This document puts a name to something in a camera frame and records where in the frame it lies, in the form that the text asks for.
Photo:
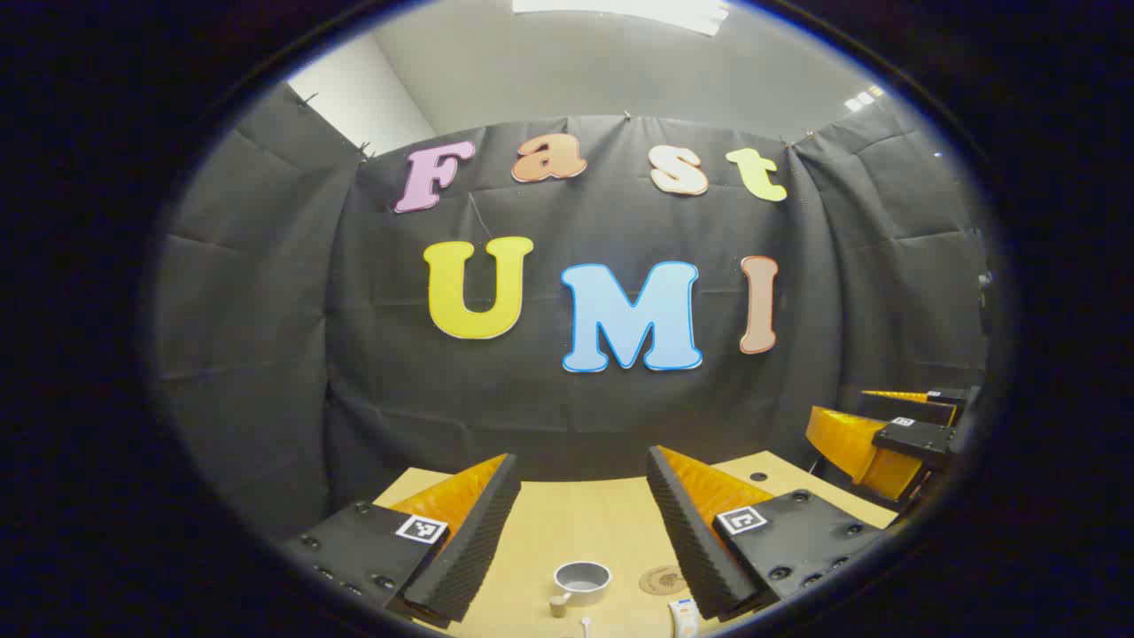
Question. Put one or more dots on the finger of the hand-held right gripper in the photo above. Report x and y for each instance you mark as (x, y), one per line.
(850, 447)
(912, 408)

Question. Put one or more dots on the white toothpaste tube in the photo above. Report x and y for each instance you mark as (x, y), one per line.
(683, 618)

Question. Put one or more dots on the small ceiling light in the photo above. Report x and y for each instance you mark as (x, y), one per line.
(864, 97)

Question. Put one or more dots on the round cork coaster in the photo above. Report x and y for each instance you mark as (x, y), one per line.
(660, 580)

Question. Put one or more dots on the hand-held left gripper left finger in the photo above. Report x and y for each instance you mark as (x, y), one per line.
(478, 540)

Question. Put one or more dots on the ceiling light panel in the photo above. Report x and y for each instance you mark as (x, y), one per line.
(620, 11)

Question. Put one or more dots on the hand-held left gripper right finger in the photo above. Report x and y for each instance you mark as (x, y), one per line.
(687, 540)

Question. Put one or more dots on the black backdrop cloth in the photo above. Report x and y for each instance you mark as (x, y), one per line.
(532, 399)

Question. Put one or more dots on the light wooden desktop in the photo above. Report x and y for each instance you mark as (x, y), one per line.
(585, 523)

